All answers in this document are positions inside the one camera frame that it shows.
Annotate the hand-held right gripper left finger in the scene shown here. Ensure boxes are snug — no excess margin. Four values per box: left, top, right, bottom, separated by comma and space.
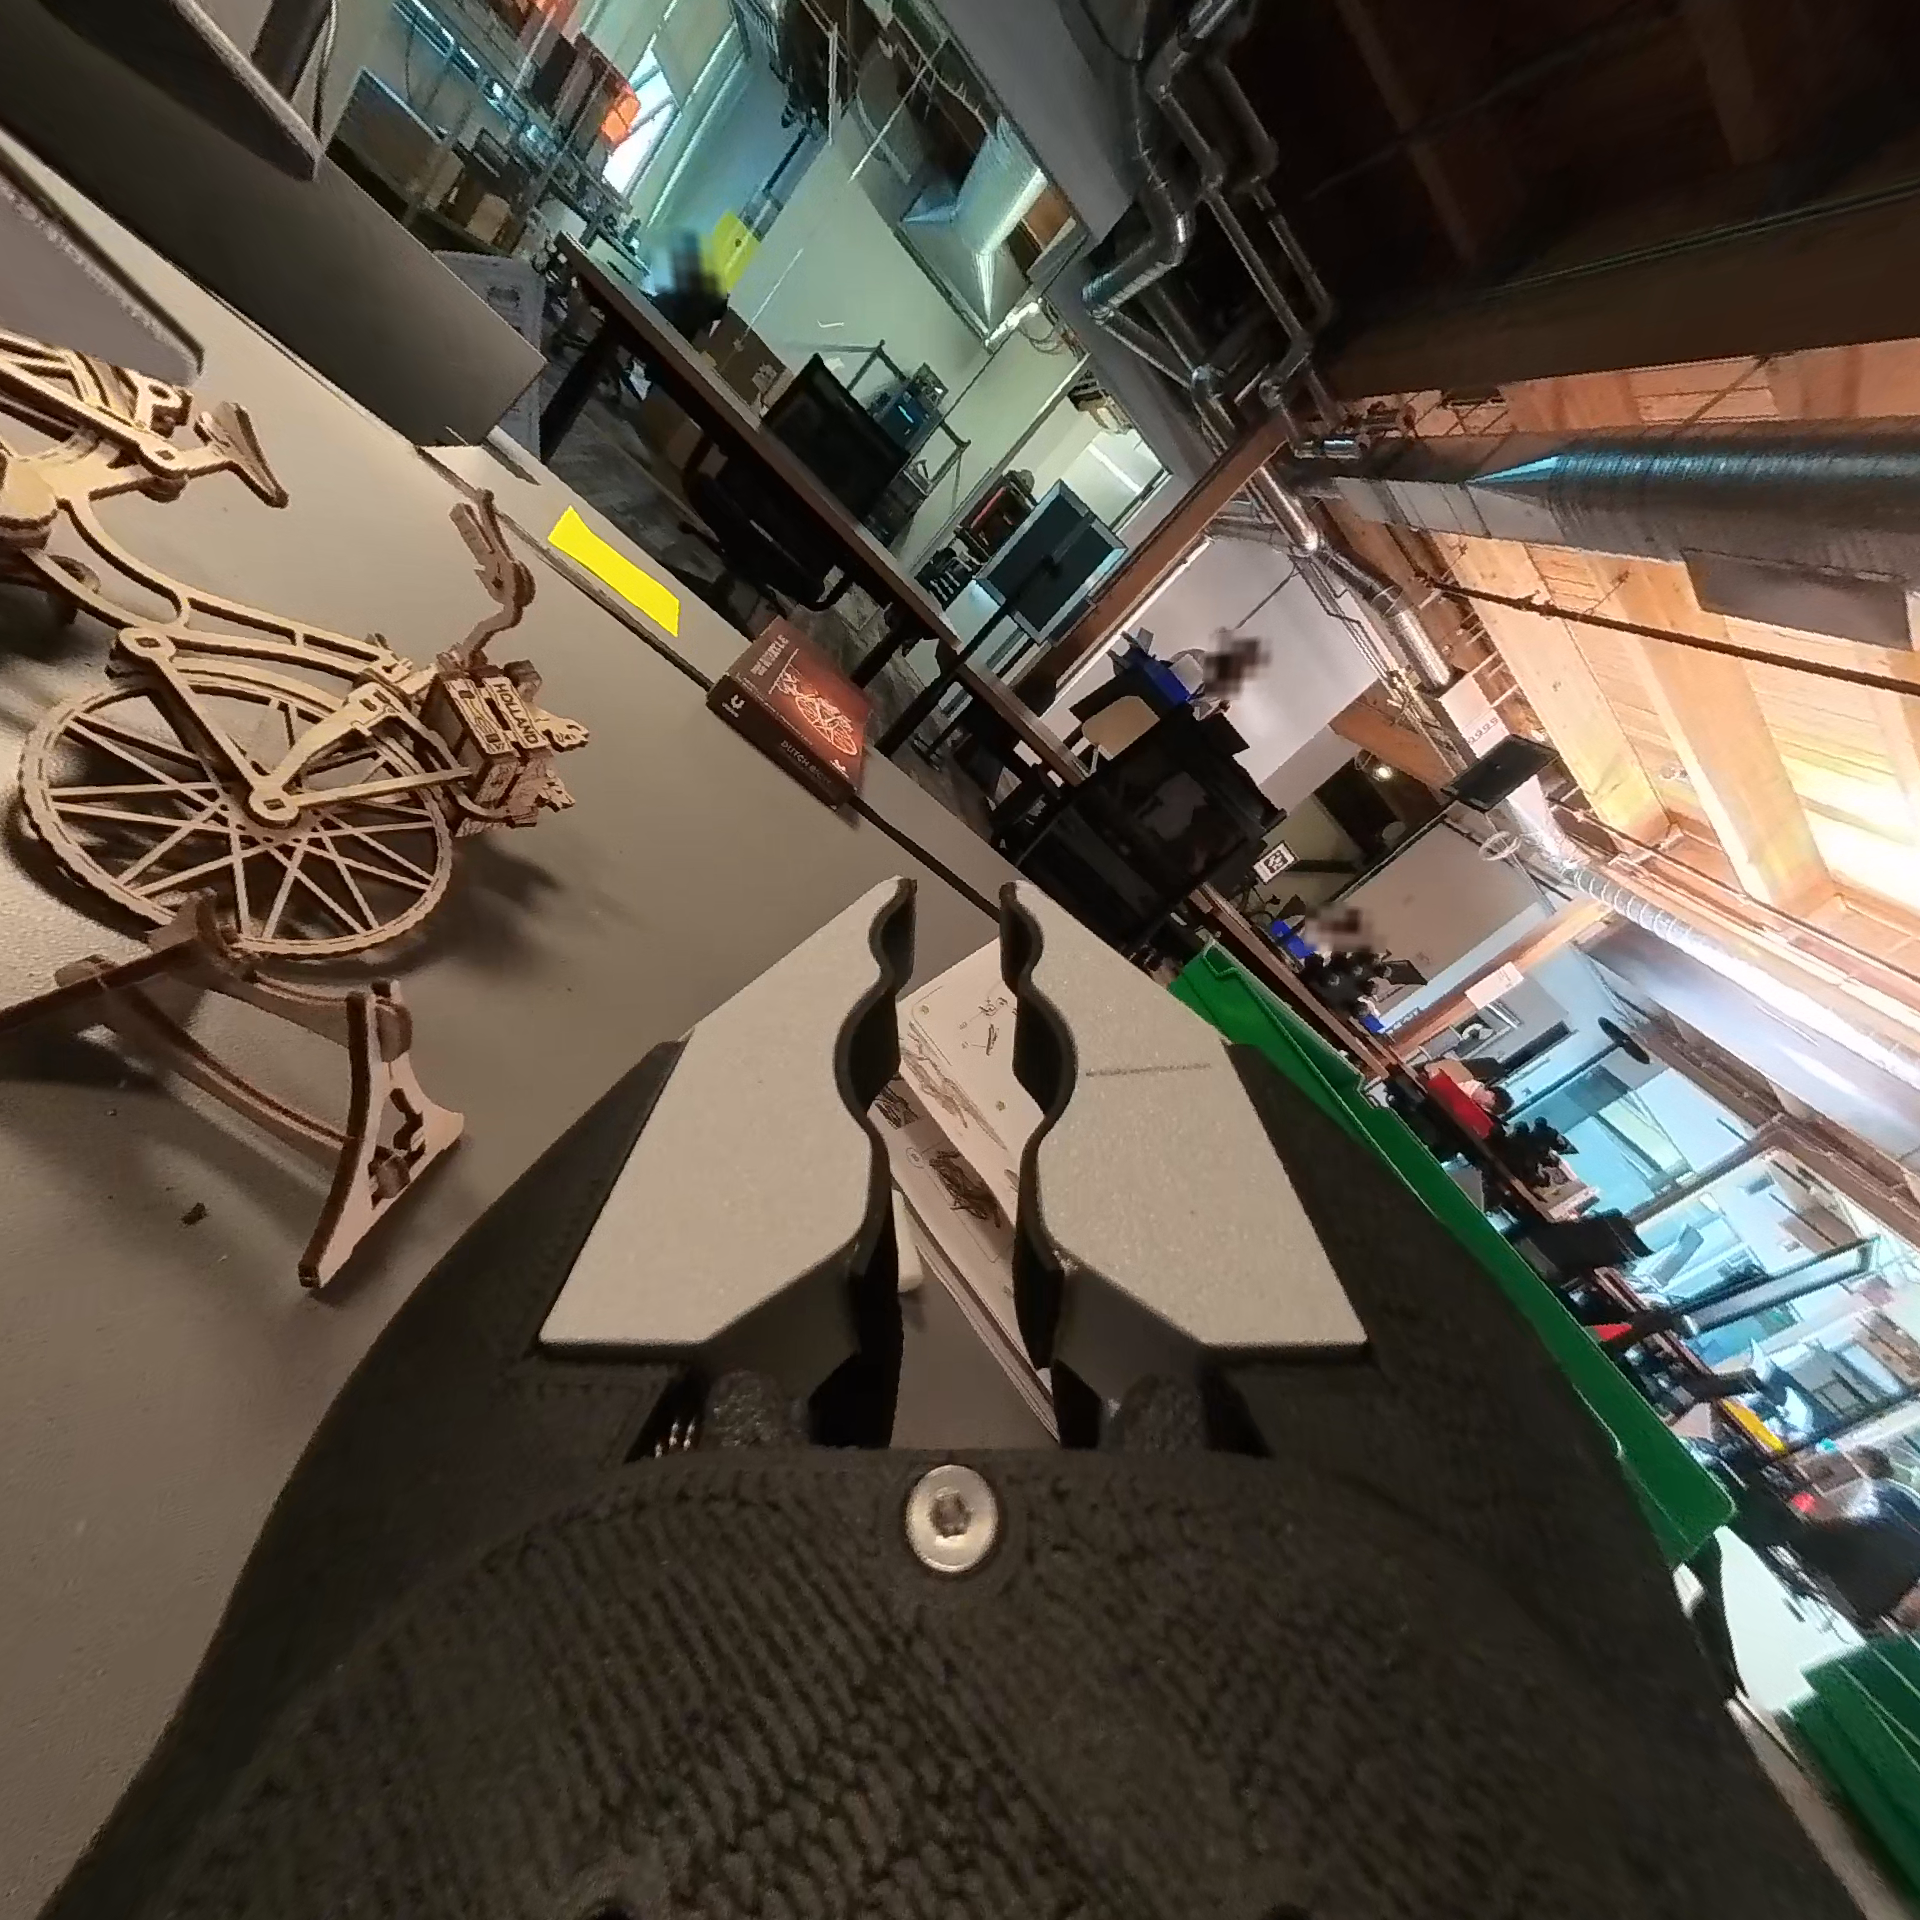
538, 877, 924, 1369

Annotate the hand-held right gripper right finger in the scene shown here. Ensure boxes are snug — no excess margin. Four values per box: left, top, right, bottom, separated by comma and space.
998, 882, 1370, 1397

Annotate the wooden model stand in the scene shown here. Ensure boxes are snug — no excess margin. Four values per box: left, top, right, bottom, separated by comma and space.
0, 897, 466, 1297

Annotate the dark model kit box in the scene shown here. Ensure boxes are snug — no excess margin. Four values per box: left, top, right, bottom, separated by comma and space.
707, 613, 881, 792

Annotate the wooden bicycle model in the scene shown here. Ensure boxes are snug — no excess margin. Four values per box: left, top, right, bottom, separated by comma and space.
0, 322, 595, 976

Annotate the printed instruction sheet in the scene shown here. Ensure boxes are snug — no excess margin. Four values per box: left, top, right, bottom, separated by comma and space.
874, 961, 1087, 1389

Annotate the green plastic bin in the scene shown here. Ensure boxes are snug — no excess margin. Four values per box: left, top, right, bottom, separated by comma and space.
1783, 1633, 1920, 1920
1168, 941, 1743, 1566

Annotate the black equipment cart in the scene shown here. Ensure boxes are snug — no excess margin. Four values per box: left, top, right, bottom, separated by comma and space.
992, 697, 1287, 962

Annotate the yellow sticky note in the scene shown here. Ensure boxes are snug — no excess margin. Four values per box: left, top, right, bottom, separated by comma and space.
548, 504, 687, 635

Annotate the long dark table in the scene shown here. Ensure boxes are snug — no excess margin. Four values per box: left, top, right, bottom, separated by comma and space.
551, 237, 1087, 784

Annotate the black flat case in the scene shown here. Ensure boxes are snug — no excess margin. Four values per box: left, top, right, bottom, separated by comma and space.
0, 0, 551, 452

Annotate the silver ventilation duct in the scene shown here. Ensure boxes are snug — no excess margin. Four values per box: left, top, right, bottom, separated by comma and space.
1303, 433, 1920, 576

